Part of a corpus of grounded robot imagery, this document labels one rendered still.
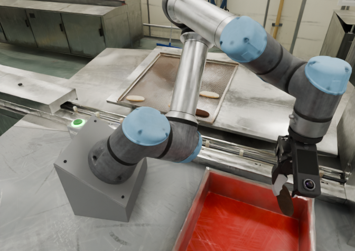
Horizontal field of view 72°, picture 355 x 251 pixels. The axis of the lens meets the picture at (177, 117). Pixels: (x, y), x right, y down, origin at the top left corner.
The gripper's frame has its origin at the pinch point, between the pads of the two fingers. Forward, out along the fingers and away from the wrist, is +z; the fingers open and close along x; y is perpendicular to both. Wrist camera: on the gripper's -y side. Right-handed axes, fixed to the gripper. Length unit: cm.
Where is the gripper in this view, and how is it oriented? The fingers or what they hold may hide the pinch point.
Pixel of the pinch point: (285, 195)
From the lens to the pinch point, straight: 71.6
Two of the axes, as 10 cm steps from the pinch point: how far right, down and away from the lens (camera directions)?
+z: 0.0, 8.2, 5.7
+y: 1.4, -5.6, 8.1
